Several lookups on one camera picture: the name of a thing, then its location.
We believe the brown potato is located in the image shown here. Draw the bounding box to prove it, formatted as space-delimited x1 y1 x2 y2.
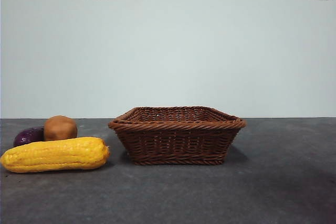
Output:
43 115 78 142

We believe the yellow corn cob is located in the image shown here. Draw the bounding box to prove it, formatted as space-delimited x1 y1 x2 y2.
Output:
0 136 111 174

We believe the brown wicker basket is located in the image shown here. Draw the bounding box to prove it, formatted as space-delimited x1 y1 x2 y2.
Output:
108 106 247 166

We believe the purple eggplant with green stem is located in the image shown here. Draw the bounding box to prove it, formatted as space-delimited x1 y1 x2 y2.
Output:
13 126 45 147

